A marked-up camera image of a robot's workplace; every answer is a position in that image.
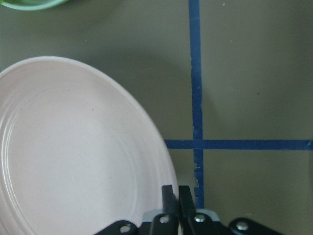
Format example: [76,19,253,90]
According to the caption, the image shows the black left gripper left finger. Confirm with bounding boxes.
[149,185,179,235]

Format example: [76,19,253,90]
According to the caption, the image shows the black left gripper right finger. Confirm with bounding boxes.
[179,186,220,235]

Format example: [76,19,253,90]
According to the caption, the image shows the pink plate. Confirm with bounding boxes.
[0,57,178,235]

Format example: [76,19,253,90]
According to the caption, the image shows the green plate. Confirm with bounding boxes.
[0,0,67,11]

